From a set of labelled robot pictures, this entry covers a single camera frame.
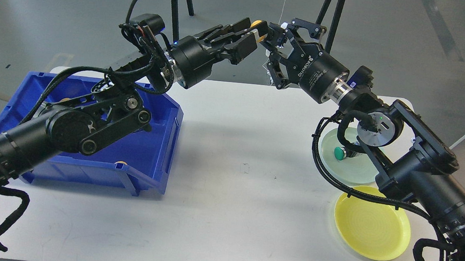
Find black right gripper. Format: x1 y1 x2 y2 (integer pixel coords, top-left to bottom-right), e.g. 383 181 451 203
261 18 349 104

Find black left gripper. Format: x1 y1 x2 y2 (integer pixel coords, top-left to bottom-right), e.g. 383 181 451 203
168 17 259 90

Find green push button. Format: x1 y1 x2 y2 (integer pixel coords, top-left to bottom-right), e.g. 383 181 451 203
333 146 363 161

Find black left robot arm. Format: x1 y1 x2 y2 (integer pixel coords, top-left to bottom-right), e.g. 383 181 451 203
0 0 268 252

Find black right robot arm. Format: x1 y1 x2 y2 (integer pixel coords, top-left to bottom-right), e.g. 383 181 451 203
251 18 465 261

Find light green plate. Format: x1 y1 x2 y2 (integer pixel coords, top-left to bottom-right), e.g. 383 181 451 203
318 128 378 186

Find yellow plate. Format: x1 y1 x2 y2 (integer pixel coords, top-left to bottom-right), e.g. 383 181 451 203
333 193 411 261

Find black tripod right legs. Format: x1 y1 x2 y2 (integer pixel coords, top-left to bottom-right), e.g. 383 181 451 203
312 0 348 54

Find blue plastic bin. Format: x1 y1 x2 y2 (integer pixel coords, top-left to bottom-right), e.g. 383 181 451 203
0 72 184 196

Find white cable on floor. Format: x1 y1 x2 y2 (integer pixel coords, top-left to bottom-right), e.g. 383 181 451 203
262 0 291 75

